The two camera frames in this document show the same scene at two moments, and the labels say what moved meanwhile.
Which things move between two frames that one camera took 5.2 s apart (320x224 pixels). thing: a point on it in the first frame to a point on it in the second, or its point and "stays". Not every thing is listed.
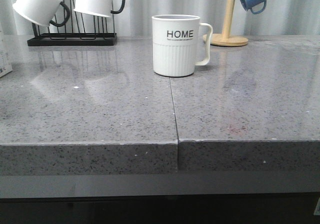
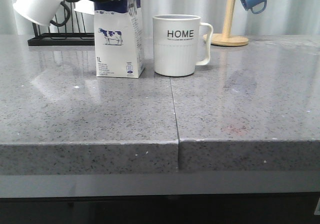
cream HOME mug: [175, 42] stays
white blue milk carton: [6, 49] to [118, 38]
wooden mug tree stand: [224, 39] stays
